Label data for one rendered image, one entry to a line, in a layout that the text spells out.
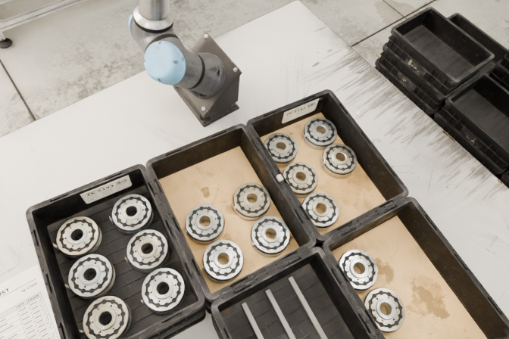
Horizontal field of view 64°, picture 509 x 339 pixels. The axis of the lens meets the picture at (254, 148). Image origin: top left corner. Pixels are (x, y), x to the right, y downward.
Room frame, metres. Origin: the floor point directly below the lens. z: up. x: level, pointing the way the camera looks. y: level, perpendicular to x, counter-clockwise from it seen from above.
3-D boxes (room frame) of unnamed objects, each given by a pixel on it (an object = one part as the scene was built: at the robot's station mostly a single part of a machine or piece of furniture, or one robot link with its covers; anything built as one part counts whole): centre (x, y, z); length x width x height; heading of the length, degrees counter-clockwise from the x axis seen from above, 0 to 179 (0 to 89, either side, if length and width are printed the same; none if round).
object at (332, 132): (0.72, -0.19, 0.86); 0.10 x 0.10 x 0.01
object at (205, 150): (0.41, 0.04, 0.87); 0.40 x 0.30 x 0.11; 36
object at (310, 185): (0.55, -0.14, 0.86); 0.10 x 0.10 x 0.01
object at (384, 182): (0.59, -0.20, 0.87); 0.40 x 0.30 x 0.11; 36
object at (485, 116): (1.24, -1.08, 0.31); 0.40 x 0.30 x 0.34; 45
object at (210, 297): (0.41, 0.04, 0.92); 0.40 x 0.30 x 0.02; 36
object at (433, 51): (1.52, -0.79, 0.37); 0.40 x 0.30 x 0.45; 45
